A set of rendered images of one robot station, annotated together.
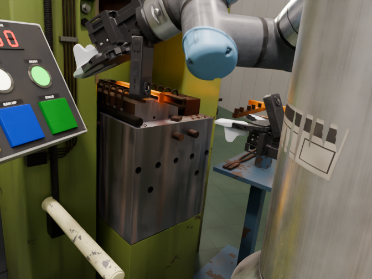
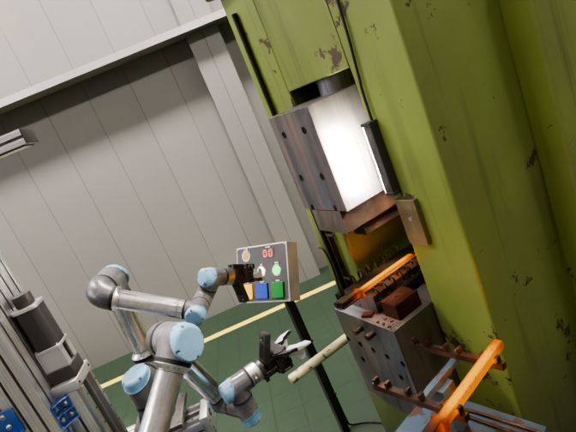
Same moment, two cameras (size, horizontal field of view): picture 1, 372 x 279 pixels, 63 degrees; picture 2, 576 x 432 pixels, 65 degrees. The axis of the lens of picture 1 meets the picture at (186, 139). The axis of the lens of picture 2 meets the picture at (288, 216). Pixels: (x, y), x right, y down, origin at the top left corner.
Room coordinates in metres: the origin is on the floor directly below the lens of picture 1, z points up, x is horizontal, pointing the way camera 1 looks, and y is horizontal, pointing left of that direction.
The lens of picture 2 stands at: (1.52, -1.53, 1.83)
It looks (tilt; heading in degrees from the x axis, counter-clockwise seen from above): 14 degrees down; 110
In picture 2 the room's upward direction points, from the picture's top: 23 degrees counter-clockwise
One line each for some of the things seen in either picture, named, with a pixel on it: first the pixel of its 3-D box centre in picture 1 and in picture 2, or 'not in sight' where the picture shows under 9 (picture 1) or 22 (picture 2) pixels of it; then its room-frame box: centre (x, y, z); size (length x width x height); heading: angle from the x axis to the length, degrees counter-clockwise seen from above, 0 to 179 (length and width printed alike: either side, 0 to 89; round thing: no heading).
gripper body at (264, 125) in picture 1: (270, 139); (273, 362); (0.76, -0.22, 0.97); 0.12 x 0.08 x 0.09; 45
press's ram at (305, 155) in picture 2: not in sight; (353, 141); (1.24, 0.23, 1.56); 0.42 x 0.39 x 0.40; 45
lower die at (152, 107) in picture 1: (125, 97); (395, 273); (1.21, 0.26, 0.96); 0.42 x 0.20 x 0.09; 45
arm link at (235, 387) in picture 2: not in sight; (236, 387); (0.65, -0.34, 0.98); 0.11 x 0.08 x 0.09; 45
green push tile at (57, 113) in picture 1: (57, 115); (278, 290); (0.65, 0.29, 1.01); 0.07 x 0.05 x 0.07; 160
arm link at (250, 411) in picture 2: not in sight; (244, 408); (0.64, -0.33, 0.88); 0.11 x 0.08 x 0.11; 156
